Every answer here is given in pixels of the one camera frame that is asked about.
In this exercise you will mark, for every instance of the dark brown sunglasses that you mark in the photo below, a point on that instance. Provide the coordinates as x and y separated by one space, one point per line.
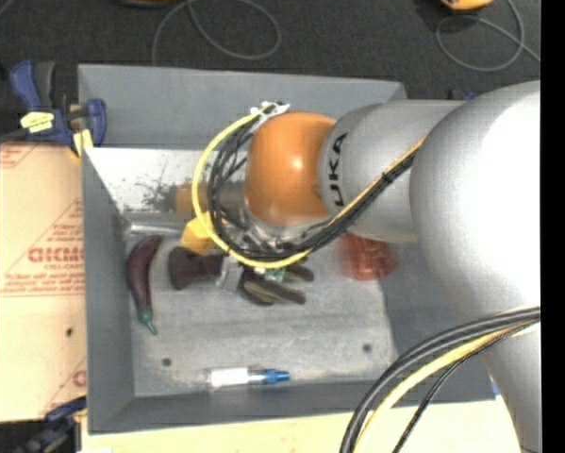
190 267

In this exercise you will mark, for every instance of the yellow block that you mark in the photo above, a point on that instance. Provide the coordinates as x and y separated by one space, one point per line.
193 238

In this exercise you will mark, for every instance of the grey metal bin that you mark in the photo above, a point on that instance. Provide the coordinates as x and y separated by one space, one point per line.
263 338

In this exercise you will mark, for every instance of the purple toy eggplant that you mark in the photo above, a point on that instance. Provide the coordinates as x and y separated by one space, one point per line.
138 272

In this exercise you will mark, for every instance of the white and blue marker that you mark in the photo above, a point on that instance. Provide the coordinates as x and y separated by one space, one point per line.
230 376

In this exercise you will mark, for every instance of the red ribbed plastic cup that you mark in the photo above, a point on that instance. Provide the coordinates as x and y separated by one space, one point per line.
369 260

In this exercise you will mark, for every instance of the brown cardboard board, red print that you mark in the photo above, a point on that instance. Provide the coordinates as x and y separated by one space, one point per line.
37 328

